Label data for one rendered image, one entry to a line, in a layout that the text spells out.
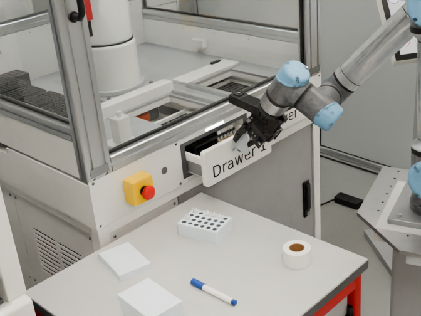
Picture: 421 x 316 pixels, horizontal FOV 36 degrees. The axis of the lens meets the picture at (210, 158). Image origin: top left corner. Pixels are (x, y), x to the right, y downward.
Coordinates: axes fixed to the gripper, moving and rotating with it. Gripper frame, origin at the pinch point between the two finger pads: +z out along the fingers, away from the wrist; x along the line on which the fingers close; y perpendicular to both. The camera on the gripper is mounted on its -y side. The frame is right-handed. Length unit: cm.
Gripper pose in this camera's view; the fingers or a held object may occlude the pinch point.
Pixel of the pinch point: (239, 142)
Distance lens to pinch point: 191.6
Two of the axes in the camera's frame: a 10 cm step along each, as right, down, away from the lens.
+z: -3.4, 5.4, 7.7
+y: 6.1, 7.5, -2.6
